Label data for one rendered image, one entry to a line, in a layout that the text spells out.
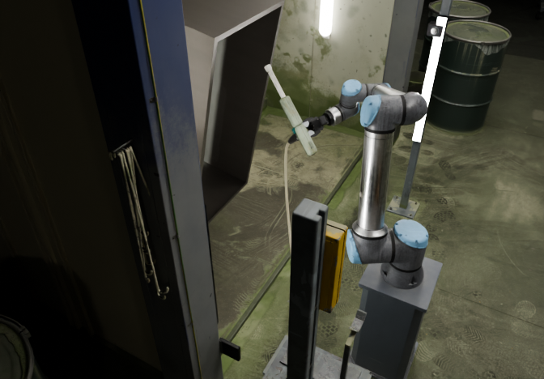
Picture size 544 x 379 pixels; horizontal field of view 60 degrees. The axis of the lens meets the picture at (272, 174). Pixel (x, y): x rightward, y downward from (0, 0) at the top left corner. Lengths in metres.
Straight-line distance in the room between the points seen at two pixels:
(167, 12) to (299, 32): 3.11
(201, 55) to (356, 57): 2.34
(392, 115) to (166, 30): 0.92
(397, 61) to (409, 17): 0.35
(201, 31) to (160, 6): 0.75
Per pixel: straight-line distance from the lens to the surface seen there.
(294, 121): 2.28
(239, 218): 3.39
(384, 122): 1.80
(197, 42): 1.94
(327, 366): 1.75
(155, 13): 1.17
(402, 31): 3.93
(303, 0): 4.16
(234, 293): 2.91
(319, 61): 4.26
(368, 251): 2.03
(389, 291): 2.19
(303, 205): 0.99
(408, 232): 2.08
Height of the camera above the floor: 2.28
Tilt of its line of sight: 36 degrees down
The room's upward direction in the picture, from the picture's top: straight up
